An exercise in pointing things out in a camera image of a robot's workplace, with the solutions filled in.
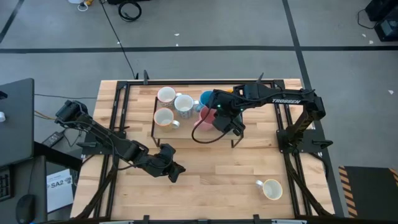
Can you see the small white object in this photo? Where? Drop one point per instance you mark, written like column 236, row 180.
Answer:
column 1, row 116

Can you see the pink faceted mug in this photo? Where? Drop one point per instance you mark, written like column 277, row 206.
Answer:
column 205, row 119

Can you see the white mug blue floral pattern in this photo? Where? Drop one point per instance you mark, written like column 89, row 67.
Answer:
column 184, row 104

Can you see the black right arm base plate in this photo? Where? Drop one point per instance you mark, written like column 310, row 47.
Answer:
column 281, row 146

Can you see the white mug grey diamond pattern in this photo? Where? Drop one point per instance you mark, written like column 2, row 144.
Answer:
column 166, row 94

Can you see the wooden shelf black metal legs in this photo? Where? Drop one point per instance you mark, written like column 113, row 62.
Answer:
column 186, row 132

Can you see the black keyboard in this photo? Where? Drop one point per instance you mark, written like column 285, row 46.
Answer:
column 4, row 185

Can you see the dark grey desk panel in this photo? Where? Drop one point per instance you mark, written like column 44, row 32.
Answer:
column 15, row 121

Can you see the white mug yellow dot pattern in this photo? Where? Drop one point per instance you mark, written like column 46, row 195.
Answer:
column 163, row 117

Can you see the yellow mug white inside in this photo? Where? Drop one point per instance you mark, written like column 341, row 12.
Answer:
column 272, row 189

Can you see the blue faceted mug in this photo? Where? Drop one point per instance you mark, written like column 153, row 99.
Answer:
column 206, row 98

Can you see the black desk beam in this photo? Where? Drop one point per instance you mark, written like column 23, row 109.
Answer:
column 59, row 155

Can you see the black aluminium table frame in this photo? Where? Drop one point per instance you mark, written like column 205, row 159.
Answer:
column 199, row 82

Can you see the black computer mouse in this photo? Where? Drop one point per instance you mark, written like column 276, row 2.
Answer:
column 25, row 208

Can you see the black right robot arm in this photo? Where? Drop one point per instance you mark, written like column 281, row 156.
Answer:
column 264, row 93

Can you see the black power adapter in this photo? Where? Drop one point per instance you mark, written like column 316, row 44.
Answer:
column 53, row 139

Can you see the white printed paper sheet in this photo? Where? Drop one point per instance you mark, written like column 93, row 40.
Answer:
column 59, row 189

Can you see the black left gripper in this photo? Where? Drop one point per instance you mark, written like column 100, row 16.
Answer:
column 157, row 165

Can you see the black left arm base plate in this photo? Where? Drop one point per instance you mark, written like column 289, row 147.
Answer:
column 93, row 149

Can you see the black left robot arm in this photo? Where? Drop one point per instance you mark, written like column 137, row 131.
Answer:
column 93, row 130

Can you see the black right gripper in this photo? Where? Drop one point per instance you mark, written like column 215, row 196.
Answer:
column 228, row 124

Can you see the black hazard striped mat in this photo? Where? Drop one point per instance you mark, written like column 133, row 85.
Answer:
column 370, row 189

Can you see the yellow faceted mug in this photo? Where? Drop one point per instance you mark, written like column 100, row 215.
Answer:
column 229, row 91

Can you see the black equipment box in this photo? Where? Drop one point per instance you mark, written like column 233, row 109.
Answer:
column 385, row 18

